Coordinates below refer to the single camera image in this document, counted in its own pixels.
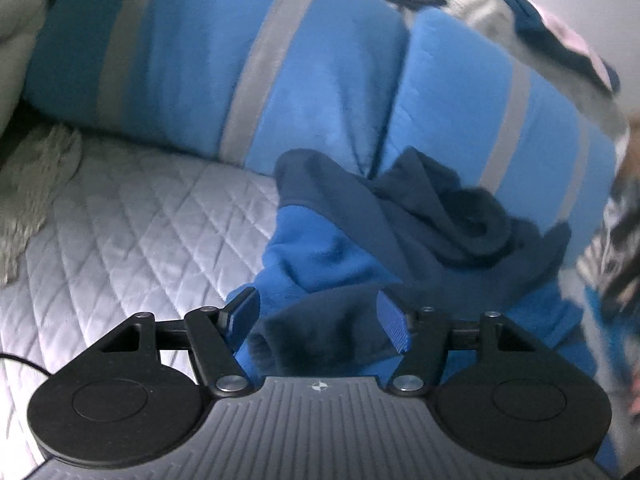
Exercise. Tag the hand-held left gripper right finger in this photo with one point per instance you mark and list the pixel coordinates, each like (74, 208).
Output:
(392, 322)

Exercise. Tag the beige lace throw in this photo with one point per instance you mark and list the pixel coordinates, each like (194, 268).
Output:
(35, 185)

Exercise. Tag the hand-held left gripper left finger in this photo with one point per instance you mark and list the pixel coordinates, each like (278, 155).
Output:
(242, 312)

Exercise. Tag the blue fleece pullover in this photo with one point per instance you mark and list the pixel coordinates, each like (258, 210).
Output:
(350, 240)

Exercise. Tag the white quilted bedspread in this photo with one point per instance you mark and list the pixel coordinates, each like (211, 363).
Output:
(125, 230)

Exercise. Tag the navy pink cloth bag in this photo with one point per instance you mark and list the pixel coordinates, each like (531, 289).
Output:
(545, 35)

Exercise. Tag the turquoise cloth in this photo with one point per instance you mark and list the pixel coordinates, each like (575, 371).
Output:
(615, 350)

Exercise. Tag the blue grey-striped pillow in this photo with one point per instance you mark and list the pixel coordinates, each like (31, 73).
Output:
(200, 60)
(450, 100)

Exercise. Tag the white black-striped cloth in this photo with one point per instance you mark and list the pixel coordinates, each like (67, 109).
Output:
(612, 250)

